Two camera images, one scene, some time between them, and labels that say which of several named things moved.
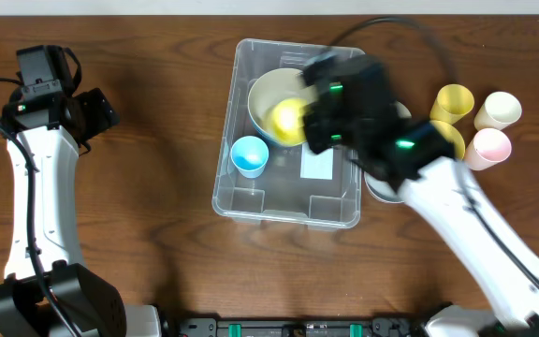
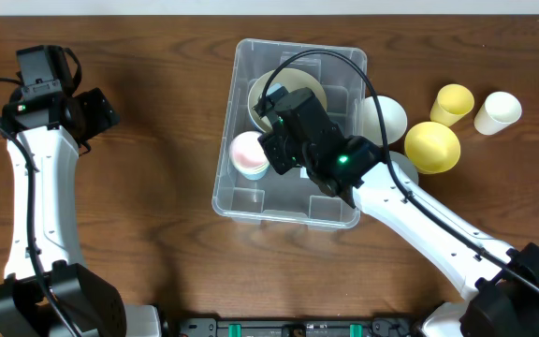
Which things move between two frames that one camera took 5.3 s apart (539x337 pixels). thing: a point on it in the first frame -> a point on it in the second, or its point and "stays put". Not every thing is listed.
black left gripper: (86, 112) stays put
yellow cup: (452, 102) stays put
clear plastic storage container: (266, 172) stays put
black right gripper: (314, 110) -> (276, 151)
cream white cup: (498, 109) stays put
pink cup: (489, 146) -> (247, 153)
